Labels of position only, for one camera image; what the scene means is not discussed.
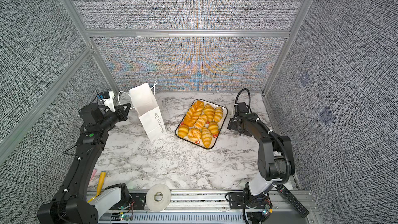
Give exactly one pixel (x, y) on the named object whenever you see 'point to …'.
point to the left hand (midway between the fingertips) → (130, 104)
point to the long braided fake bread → (194, 113)
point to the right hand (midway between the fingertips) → (239, 127)
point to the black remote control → (294, 200)
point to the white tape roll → (155, 206)
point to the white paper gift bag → (144, 102)
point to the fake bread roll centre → (200, 122)
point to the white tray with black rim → (194, 135)
